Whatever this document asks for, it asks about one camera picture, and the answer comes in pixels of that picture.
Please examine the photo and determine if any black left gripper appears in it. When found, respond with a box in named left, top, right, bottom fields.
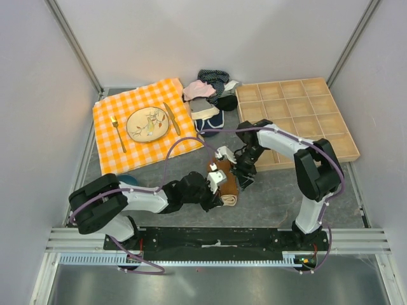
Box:
left=183, top=179, right=223, bottom=212

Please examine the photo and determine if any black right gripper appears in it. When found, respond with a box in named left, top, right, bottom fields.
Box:
left=228, top=146, right=265, bottom=192

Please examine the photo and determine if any brown underwear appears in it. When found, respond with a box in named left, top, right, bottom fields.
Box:
left=207, top=158, right=238, bottom=207

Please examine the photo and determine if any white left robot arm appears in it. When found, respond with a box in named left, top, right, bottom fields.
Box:
left=69, top=170, right=226, bottom=250

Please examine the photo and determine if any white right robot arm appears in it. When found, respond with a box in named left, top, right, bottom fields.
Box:
left=231, top=119, right=344, bottom=250

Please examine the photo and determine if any navy blue underwear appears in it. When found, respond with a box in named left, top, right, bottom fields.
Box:
left=194, top=111, right=224, bottom=138

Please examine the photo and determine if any black underwear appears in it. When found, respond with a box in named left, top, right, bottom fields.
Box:
left=216, top=95, right=238, bottom=112

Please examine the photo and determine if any grey beige underwear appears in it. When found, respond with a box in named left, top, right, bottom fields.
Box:
left=189, top=97, right=219, bottom=120

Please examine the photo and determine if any white grey underwear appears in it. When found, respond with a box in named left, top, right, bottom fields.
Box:
left=220, top=80, right=242, bottom=98

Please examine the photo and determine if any pink underwear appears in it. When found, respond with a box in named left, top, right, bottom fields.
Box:
left=183, top=80, right=216, bottom=101

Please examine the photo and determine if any striped dark underwear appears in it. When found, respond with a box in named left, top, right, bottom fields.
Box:
left=197, top=69, right=230, bottom=93

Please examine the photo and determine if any blue bowl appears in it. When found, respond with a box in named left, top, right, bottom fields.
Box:
left=117, top=174, right=139, bottom=186

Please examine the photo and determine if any gold knife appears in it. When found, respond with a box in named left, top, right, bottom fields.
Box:
left=163, top=103, right=181, bottom=136

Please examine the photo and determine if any beige floral plate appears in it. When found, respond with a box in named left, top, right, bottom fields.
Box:
left=126, top=107, right=170, bottom=143

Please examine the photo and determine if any wooden compartment tray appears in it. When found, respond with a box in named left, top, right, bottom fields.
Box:
left=236, top=78, right=360, bottom=163

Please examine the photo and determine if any orange checkered cloth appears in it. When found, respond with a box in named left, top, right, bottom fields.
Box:
left=93, top=78, right=203, bottom=174

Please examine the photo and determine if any gold fork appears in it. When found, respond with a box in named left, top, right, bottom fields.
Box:
left=110, top=116, right=127, bottom=153

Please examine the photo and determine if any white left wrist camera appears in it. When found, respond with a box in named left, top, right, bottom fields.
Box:
left=207, top=163, right=227, bottom=194

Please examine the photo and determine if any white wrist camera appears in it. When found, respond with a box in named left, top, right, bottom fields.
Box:
left=215, top=146, right=237, bottom=164
left=207, top=163, right=227, bottom=194

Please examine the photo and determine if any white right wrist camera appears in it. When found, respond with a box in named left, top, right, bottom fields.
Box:
left=215, top=146, right=237, bottom=164

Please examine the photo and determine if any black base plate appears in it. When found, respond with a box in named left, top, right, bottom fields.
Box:
left=123, top=227, right=328, bottom=260

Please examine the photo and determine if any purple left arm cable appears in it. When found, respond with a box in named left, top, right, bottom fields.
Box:
left=69, top=136, right=219, bottom=274

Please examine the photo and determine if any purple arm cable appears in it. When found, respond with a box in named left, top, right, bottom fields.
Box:
left=196, top=126, right=346, bottom=275
left=69, top=136, right=219, bottom=274

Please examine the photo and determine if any grey cable duct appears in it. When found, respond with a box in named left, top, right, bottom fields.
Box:
left=59, top=253, right=303, bottom=268

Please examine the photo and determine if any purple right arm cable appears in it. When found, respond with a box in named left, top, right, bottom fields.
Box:
left=196, top=126, right=346, bottom=275

